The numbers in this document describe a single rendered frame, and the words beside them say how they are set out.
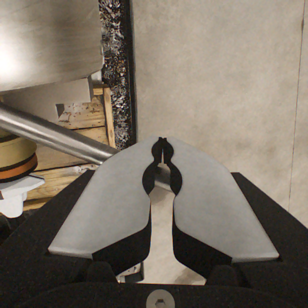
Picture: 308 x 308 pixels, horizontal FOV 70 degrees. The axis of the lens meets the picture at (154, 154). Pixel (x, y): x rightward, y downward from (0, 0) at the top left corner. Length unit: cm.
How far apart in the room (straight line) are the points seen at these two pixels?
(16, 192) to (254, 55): 171
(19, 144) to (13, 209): 10
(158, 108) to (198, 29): 54
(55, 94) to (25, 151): 10
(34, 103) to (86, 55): 11
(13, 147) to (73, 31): 18
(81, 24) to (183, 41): 132
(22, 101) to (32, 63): 12
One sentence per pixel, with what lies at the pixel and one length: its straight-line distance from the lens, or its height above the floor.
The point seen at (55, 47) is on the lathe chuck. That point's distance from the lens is 22.
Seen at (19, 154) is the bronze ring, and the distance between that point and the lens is 35.
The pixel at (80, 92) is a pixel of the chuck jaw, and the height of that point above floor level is 112.
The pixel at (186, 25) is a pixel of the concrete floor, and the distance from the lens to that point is 156.
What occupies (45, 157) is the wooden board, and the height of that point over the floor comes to 89.
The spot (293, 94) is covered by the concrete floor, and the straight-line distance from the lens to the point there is 222.
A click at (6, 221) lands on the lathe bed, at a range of 77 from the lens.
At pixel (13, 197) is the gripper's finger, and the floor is 112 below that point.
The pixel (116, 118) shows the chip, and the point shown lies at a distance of 88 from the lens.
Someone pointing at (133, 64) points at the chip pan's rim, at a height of 59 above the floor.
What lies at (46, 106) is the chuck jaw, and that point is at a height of 111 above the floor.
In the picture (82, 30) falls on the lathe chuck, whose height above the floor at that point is 116.
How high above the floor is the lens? 142
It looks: 56 degrees down
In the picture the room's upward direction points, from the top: 148 degrees clockwise
